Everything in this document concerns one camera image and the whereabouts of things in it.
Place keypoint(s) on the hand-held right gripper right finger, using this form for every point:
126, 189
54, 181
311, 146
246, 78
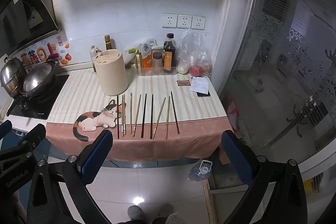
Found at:
236, 157

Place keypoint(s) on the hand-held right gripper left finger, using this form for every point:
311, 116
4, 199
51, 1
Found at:
96, 154

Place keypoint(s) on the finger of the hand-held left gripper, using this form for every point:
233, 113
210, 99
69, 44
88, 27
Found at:
5, 130
32, 136

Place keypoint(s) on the row of chopsticks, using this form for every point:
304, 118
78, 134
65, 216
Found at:
143, 116

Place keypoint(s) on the dark brown chopstick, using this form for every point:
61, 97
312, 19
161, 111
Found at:
175, 113

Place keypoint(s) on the light wooden chopstick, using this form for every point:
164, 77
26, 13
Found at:
167, 119

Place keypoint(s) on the beige utensil holder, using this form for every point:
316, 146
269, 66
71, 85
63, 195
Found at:
111, 74

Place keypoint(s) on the clear plastic bag with tag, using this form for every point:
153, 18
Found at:
201, 170

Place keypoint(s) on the black induction cooktop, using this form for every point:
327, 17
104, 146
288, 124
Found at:
50, 98

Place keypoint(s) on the red and white bag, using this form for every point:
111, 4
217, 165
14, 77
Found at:
232, 113

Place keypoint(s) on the steel pot with lid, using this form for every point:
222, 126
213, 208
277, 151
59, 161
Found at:
10, 74

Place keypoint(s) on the wok with steel lid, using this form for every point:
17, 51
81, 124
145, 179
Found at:
36, 79

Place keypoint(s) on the grey slipper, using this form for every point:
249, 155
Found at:
136, 212

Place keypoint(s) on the black phone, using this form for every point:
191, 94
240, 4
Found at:
204, 94

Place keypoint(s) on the white paper receipt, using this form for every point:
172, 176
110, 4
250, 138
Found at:
199, 85

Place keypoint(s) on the brown label patch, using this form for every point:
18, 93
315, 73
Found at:
183, 83

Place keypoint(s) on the plastic bag of tomatoes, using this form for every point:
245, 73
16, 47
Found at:
200, 67

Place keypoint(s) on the clear organizer box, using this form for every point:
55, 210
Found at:
147, 71

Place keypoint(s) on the small white bottle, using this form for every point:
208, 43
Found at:
93, 56

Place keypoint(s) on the yellow packet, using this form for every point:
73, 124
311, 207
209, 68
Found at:
138, 60

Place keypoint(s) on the jar with brown lid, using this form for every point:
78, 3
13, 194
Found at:
157, 61

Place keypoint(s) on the orange and white packet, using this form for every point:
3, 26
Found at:
146, 54

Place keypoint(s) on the glass sliding door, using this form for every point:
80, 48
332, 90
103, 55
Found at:
283, 56

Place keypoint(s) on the plastic bag of white grain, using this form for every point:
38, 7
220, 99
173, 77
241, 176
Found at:
185, 56

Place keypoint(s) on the brown bottle with gold cap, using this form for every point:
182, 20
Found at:
108, 41

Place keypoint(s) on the black range hood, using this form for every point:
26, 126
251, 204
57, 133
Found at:
23, 11

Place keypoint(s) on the dark soy sauce bottle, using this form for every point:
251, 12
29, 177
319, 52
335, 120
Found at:
169, 56

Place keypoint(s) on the colourful wall stickers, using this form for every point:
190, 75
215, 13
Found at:
42, 53

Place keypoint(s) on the white wall outlet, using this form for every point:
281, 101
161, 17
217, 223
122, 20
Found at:
169, 21
184, 21
198, 22

